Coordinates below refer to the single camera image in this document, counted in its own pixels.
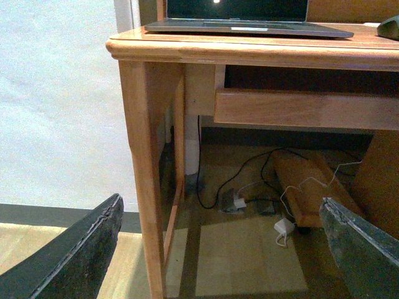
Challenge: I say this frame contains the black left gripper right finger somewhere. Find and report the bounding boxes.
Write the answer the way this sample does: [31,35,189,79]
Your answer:
[319,197,398,298]

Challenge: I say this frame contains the dark green mouse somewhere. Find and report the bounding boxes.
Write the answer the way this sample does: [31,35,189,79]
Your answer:
[377,15,399,40]

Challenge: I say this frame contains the silver open laptop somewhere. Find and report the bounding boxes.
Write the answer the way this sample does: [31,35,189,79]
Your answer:
[145,0,354,39]

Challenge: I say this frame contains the wooden desk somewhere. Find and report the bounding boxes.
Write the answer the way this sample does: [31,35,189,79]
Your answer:
[105,0,399,299]

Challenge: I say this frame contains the white power adapter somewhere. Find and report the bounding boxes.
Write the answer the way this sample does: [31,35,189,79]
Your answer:
[274,218,295,235]

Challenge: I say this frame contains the white thin cable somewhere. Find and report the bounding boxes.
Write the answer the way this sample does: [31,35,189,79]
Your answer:
[275,160,364,248]

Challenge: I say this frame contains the grey floor power strip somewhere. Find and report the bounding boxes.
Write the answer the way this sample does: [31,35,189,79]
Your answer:
[218,189,277,216]

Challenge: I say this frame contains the wooden board on floor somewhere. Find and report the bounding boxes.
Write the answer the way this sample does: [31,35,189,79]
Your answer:
[272,150,365,228]

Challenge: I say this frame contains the black floor cable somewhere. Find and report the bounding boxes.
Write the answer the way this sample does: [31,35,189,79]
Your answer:
[196,115,356,210]

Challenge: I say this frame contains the wooden keyboard drawer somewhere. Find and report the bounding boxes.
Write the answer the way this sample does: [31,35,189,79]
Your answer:
[213,64,399,131]

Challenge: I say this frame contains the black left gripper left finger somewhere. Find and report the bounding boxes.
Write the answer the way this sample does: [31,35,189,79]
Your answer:
[1,194,123,298]

